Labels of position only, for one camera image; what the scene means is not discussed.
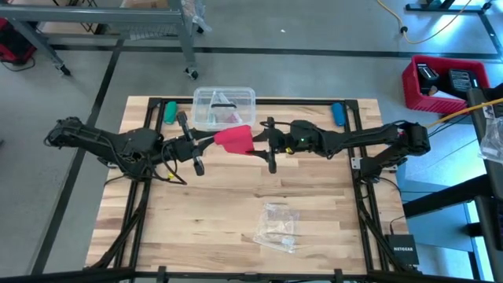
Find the clear plastic storage bin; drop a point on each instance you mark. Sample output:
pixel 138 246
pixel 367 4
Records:
pixel 204 96

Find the black floor stand frame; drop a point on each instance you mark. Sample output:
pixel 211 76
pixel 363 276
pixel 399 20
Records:
pixel 471 8

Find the clear plastic zip bag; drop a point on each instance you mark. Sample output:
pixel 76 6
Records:
pixel 277 228

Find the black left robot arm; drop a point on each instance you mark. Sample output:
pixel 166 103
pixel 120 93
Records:
pixel 118 145

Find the black aluminium table frame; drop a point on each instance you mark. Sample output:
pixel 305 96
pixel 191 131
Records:
pixel 306 101

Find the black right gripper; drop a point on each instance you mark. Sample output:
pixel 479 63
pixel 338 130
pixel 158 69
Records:
pixel 298 137

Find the black Netgear network switch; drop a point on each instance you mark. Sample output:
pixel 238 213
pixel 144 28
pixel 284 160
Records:
pixel 402 249

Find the bagged red bandage roll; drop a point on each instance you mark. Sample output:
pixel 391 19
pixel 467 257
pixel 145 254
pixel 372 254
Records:
pixel 234 117

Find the red elastic bandage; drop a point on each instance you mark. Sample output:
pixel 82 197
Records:
pixel 236 139

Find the blue bandage roll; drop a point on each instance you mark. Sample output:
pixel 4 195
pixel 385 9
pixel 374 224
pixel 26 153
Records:
pixel 338 114

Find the bagged green bandage roll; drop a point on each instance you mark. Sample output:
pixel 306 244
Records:
pixel 212 119

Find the red plastic crate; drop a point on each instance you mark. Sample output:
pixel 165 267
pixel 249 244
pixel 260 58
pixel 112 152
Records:
pixel 410 98

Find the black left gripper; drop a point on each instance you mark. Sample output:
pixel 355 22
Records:
pixel 182 149

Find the grey metal cart frame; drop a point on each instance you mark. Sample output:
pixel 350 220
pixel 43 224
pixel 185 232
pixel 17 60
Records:
pixel 98 15

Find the red tool box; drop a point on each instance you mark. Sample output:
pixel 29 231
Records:
pixel 13 43

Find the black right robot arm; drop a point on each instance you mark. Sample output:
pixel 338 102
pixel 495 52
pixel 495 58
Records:
pixel 373 135

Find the black desk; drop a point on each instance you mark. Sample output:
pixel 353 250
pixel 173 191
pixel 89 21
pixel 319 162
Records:
pixel 491 196

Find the crumpled clear plastic bag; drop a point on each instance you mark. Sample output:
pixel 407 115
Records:
pixel 493 137

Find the black device in crate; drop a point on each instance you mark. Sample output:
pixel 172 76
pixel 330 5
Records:
pixel 461 80
pixel 427 76

